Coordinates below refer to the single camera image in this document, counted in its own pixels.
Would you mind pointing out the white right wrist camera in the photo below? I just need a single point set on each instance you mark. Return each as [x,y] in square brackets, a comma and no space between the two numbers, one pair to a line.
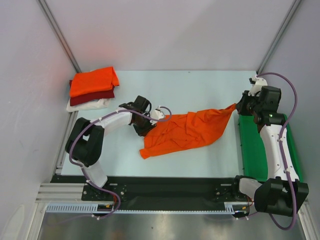
[257,84]

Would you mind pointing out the folded orange t-shirt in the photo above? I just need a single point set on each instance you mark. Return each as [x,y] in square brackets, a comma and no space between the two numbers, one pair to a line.
[99,80]

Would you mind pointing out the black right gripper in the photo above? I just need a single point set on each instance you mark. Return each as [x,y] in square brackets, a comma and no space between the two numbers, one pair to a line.
[242,105]

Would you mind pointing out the right corner aluminium post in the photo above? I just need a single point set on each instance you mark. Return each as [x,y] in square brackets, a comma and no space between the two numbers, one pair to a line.
[292,11]

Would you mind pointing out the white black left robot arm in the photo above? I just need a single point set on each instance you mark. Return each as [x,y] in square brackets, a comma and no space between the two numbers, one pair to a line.
[85,143]

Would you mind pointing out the orange t-shirt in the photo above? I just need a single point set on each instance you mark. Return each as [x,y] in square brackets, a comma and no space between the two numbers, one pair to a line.
[99,80]
[186,131]

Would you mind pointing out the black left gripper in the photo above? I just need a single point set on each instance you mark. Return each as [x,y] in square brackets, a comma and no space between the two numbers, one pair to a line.
[143,132]

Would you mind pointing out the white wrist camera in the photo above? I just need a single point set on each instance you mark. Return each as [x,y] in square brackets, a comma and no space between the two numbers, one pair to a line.
[156,115]
[257,84]

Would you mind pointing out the white slotted cable duct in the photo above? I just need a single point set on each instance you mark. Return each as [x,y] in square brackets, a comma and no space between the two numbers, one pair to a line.
[228,208]

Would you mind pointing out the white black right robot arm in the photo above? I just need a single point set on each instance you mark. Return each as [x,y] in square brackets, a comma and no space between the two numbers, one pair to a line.
[282,193]

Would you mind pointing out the corner aluminium post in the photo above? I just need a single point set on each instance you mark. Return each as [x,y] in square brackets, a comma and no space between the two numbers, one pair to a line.
[292,11]
[49,16]

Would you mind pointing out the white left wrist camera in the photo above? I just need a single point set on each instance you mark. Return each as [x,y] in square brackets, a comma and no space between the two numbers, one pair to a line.
[156,115]

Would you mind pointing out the aluminium frame rail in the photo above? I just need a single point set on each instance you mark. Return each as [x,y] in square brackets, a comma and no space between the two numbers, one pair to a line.
[60,192]

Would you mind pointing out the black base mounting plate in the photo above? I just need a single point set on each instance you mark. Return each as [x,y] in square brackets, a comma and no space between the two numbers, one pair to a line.
[114,179]

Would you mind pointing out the folded dark red t-shirt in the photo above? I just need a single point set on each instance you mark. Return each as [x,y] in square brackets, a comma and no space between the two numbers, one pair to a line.
[92,97]

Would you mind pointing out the left corner aluminium post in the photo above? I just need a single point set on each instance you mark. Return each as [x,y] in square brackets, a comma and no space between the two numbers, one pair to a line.
[49,16]

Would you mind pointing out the folded white t-shirt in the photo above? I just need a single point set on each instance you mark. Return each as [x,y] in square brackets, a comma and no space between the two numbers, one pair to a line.
[91,105]

